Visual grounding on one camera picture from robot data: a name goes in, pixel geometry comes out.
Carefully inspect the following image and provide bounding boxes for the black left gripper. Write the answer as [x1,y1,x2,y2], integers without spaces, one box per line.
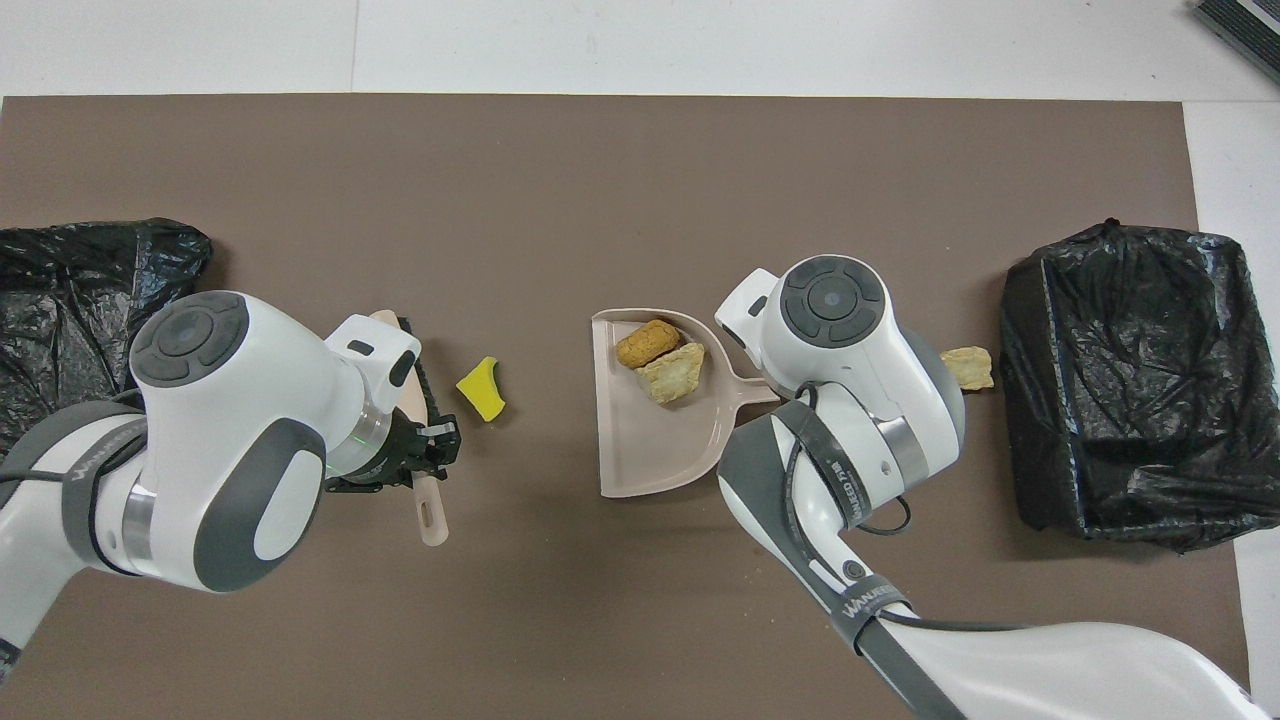
[325,412,463,493]

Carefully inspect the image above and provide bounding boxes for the plain yellow sponge piece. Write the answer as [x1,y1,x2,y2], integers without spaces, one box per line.
[455,356,507,423]

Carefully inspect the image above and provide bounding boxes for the beige hand brush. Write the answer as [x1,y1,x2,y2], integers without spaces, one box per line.
[368,309,451,547]

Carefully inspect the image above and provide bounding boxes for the beige plastic dustpan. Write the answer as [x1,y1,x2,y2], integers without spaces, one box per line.
[590,307,781,499]

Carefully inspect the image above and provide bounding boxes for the brown cracked bread roll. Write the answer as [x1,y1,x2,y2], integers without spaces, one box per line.
[615,318,684,369]

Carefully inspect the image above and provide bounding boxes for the beige angular foam chunk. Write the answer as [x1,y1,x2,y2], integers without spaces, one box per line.
[636,342,707,406]

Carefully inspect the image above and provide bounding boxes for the beige foam lump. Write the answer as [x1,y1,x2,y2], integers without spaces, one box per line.
[940,346,996,391]

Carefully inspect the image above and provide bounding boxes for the black bag lined bin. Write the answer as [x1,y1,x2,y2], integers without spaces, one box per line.
[1000,220,1280,554]
[0,218,214,451]

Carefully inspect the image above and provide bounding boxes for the brown table mat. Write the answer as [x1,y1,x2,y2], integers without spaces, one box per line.
[0,94,1253,720]

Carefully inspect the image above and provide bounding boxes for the grey ridged device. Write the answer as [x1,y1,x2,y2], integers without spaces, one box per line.
[1193,0,1280,83]

